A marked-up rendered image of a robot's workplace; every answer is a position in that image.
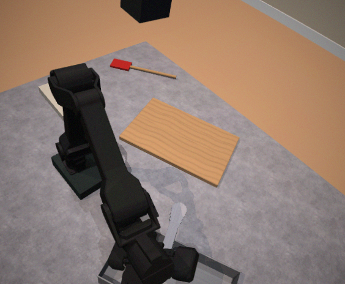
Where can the beige flat rectangular slab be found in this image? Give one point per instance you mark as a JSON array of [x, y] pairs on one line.
[[46, 93]]

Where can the red spatula with wooden handle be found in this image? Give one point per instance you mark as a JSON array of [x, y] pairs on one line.
[[125, 65]]

